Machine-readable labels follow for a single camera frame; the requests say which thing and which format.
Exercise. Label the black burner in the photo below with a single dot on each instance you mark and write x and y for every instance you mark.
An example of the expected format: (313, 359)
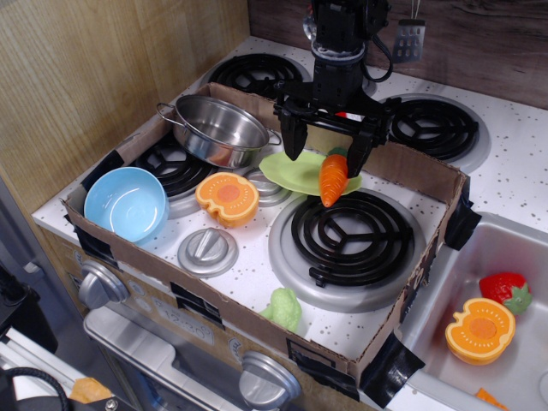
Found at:
(178, 172)
(441, 128)
(354, 257)
(256, 73)

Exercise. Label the silver left oven knob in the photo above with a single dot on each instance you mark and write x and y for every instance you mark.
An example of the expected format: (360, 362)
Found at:
(100, 286)

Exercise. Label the orange pumpkin half in sink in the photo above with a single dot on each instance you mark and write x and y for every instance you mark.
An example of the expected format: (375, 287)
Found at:
(481, 332)

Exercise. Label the back right black burner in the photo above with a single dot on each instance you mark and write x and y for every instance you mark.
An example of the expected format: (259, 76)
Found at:
(441, 128)

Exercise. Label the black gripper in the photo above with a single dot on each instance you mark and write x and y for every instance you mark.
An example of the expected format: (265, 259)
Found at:
(336, 87)

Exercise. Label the silver right oven knob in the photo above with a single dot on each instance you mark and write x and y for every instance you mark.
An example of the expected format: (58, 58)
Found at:
(265, 384)

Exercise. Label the front left black burner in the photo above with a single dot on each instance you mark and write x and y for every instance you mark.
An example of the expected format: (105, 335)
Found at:
(178, 172)

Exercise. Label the red white toy mushroom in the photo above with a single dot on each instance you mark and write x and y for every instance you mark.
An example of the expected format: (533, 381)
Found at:
(350, 116)

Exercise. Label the front right black burner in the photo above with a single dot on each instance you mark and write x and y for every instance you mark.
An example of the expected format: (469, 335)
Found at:
(354, 257)

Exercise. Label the silver oven knob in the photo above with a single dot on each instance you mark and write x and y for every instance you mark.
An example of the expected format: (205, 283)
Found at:
(100, 286)
(265, 384)

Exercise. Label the orange object bottom left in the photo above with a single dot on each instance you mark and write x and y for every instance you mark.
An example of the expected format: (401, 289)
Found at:
(87, 390)

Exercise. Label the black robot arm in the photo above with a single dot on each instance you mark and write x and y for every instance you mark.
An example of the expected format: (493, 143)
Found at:
(348, 27)

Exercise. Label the orange toy piece in sink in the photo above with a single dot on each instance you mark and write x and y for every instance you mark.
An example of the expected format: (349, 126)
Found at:
(485, 396)

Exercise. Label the hanging silver ladle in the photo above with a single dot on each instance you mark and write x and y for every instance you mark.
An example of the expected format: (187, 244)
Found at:
(309, 26)

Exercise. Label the steel toy sink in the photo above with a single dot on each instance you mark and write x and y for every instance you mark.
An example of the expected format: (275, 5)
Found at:
(518, 379)

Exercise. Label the silver middle stovetop knob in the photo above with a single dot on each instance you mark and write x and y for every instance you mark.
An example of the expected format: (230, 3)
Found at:
(270, 193)

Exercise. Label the silver front stovetop knob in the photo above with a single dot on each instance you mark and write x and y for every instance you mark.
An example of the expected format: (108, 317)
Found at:
(208, 253)

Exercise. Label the back left black burner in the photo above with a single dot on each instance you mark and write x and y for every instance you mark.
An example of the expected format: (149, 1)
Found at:
(256, 73)

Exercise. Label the light green plastic plate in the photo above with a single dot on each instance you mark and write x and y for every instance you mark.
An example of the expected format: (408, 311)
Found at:
(301, 175)

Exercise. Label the black device left edge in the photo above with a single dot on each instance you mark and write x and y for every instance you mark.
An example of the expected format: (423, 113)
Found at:
(20, 310)

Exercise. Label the green toy vegetable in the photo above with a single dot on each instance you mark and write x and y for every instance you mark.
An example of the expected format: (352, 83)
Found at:
(284, 309)

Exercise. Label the hanging silver spatula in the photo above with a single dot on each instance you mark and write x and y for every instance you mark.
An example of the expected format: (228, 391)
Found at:
(410, 35)

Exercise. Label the orange toy carrot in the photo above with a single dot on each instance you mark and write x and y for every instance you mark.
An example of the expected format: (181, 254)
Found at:
(333, 176)

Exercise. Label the steel toy pot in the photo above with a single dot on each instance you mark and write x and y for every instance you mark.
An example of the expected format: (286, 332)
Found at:
(217, 132)

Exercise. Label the silver stovetop knob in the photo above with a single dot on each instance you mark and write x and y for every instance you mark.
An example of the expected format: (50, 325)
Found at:
(270, 193)
(208, 253)
(369, 87)

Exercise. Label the red toy strawberry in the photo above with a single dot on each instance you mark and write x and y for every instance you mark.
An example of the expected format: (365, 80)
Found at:
(509, 289)

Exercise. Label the silver oven door handle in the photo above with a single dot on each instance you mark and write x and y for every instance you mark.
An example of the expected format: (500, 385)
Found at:
(165, 372)

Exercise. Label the light blue plastic bowl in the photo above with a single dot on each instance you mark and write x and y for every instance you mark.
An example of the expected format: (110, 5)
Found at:
(129, 202)

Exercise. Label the orange toy pumpkin half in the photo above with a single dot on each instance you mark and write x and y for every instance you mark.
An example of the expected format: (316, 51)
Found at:
(230, 199)

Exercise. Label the silver back stovetop knob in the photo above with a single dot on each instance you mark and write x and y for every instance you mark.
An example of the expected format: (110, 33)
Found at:
(369, 87)

